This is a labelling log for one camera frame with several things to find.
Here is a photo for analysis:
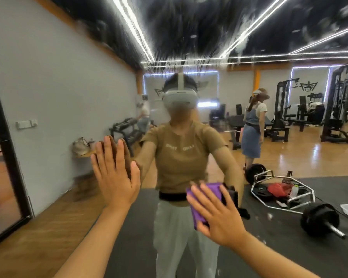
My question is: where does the black wrist tracker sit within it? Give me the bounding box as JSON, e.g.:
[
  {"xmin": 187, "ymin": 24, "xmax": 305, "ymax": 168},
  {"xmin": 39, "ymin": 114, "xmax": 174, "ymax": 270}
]
[{"xmin": 224, "ymin": 185, "xmax": 239, "ymax": 209}]

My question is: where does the black door frame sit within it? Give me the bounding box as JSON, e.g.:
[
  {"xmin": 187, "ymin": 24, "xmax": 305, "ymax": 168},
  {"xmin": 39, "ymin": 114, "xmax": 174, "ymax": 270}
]
[{"xmin": 0, "ymin": 57, "xmax": 34, "ymax": 251}]

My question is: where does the grey bag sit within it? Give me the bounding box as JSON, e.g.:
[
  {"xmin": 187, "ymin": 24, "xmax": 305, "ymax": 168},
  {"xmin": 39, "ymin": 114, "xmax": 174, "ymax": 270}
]
[{"xmin": 72, "ymin": 137, "xmax": 91, "ymax": 157}]

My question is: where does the person's left forearm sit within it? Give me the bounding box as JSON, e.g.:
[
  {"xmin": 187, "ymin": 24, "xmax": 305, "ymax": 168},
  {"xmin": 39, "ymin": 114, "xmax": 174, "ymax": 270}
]
[{"xmin": 54, "ymin": 204, "xmax": 135, "ymax": 278}]

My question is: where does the purple cloth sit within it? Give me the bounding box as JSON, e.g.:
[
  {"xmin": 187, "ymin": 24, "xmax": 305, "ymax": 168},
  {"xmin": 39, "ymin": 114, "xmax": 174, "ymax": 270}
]
[{"xmin": 186, "ymin": 182, "xmax": 226, "ymax": 231}]

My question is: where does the loose black weight plate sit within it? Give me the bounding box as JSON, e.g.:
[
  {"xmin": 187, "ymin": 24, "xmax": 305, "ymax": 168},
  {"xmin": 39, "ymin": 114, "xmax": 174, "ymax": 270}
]
[{"xmin": 252, "ymin": 185, "xmax": 276, "ymax": 202}]

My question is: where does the large black multi gym machine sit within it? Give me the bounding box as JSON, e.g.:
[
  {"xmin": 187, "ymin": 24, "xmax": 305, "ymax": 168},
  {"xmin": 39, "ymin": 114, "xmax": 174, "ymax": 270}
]
[{"xmin": 320, "ymin": 64, "xmax": 348, "ymax": 144}]

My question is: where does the black dumbbell rack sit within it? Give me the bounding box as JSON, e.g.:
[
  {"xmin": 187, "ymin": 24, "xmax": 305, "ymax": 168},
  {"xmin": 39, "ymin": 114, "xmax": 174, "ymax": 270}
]
[{"xmin": 109, "ymin": 117, "xmax": 143, "ymax": 148}]

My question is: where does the black weight bench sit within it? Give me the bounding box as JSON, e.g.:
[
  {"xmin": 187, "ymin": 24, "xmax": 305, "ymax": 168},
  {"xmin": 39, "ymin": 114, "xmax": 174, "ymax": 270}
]
[{"xmin": 225, "ymin": 104, "xmax": 246, "ymax": 150}]

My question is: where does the red bag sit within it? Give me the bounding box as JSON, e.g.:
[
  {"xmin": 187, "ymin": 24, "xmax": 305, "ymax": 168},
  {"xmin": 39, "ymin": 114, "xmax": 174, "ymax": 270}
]
[{"xmin": 267, "ymin": 182, "xmax": 294, "ymax": 199}]

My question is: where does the person's left hand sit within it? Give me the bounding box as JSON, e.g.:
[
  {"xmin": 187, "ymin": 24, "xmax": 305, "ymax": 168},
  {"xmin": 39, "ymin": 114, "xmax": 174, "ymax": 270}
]
[{"xmin": 90, "ymin": 136, "xmax": 141, "ymax": 211}]

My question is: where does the person's right hand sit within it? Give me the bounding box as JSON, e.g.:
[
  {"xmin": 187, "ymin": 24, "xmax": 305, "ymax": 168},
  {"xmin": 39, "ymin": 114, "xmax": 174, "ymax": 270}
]
[{"xmin": 186, "ymin": 182, "xmax": 249, "ymax": 249}]

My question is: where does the black barbell weight plate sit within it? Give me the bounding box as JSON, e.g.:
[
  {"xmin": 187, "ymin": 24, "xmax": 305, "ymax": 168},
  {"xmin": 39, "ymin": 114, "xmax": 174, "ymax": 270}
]
[
  {"xmin": 245, "ymin": 163, "xmax": 267, "ymax": 185},
  {"xmin": 300, "ymin": 203, "xmax": 340, "ymax": 237}
]

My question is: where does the white headset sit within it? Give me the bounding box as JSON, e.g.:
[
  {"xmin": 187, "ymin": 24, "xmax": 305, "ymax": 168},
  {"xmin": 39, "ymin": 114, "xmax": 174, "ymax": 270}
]
[{"xmin": 162, "ymin": 72, "xmax": 199, "ymax": 111}]

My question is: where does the white wall switch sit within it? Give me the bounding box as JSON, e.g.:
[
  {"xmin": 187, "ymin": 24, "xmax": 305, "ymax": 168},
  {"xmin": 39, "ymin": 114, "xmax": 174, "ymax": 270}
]
[{"xmin": 16, "ymin": 120, "xmax": 38, "ymax": 130}]

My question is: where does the black floor mat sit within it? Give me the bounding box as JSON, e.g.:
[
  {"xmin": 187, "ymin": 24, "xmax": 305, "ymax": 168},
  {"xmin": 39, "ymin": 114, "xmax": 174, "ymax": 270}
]
[{"xmin": 104, "ymin": 175, "xmax": 348, "ymax": 278}]

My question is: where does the black seated exercise machine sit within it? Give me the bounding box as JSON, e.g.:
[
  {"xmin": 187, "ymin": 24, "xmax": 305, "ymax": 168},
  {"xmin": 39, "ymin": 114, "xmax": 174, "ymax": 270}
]
[{"xmin": 288, "ymin": 93, "xmax": 326, "ymax": 132}]

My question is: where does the ceiling light strip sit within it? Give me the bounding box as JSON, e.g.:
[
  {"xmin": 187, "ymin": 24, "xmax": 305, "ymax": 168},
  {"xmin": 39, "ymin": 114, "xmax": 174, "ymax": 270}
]
[
  {"xmin": 218, "ymin": 0, "xmax": 291, "ymax": 59},
  {"xmin": 110, "ymin": 0, "xmax": 155, "ymax": 63},
  {"xmin": 288, "ymin": 22, "xmax": 348, "ymax": 55},
  {"xmin": 140, "ymin": 49, "xmax": 348, "ymax": 69}
]

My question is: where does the person's right forearm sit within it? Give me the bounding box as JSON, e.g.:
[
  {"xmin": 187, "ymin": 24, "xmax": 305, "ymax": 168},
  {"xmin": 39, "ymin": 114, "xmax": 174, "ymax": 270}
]
[{"xmin": 230, "ymin": 231, "xmax": 321, "ymax": 278}]

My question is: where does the black cable weight machine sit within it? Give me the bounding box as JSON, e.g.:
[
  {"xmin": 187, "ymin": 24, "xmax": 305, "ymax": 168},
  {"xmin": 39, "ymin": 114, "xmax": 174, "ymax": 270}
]
[{"xmin": 264, "ymin": 79, "xmax": 300, "ymax": 143}]

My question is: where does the black waist belt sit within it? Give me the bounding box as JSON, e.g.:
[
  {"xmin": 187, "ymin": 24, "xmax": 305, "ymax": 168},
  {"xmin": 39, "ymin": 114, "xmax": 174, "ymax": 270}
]
[{"xmin": 159, "ymin": 191, "xmax": 192, "ymax": 202}]

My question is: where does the silver hex trap bar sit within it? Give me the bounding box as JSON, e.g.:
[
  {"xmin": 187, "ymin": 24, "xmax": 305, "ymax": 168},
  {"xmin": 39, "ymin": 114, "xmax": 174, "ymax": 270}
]
[{"xmin": 250, "ymin": 170, "xmax": 347, "ymax": 239}]

